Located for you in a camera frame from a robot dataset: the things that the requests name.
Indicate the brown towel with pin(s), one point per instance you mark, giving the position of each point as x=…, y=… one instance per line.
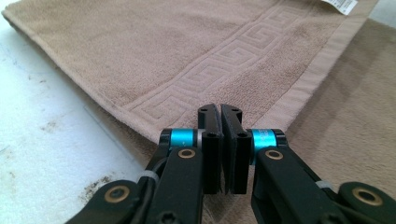
x=155, y=46

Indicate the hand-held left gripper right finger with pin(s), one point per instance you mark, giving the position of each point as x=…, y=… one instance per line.
x=238, y=161

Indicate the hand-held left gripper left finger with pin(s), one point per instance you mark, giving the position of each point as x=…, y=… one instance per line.
x=211, y=155

